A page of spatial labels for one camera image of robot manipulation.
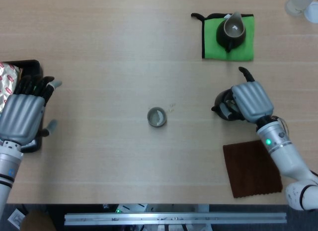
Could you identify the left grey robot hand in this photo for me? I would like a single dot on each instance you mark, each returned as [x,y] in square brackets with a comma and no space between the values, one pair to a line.
[21,116]

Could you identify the dark ceramic pouring pitcher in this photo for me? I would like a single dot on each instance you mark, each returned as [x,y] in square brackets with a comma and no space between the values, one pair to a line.
[231,39]

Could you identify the white round lid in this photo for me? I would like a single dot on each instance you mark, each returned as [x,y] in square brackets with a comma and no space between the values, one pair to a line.
[313,12]

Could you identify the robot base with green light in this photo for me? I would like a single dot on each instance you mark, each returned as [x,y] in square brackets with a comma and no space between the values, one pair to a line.
[129,208]

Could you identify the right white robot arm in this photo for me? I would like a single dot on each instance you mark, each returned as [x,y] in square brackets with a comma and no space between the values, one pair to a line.
[283,156]

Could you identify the grey-green ceramic teacup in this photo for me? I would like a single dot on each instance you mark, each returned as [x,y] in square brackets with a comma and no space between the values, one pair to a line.
[156,118]

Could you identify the brown ribbed cloth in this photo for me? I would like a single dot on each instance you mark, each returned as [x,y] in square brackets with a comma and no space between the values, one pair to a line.
[248,171]

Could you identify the black plastic tray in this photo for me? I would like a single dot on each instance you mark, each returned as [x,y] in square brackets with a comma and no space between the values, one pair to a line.
[29,65]

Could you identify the brown round stool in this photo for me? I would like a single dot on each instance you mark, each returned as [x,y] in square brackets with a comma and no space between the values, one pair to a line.
[37,222]

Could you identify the frosted glass bottle wooden cap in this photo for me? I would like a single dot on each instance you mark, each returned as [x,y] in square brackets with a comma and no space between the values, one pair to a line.
[296,3]

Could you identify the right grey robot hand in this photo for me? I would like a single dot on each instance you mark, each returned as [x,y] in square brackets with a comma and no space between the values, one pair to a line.
[253,99]

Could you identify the green cloth with black trim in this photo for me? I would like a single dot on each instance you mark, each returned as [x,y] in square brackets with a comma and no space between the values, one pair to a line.
[212,42]

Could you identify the black cast iron teapot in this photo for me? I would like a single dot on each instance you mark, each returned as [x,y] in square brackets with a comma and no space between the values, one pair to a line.
[219,99]

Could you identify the white floor socket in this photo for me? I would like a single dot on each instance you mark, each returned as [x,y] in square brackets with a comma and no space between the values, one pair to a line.
[16,218]

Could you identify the aluminium profile rail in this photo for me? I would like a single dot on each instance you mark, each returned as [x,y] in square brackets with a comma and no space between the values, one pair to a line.
[174,218]

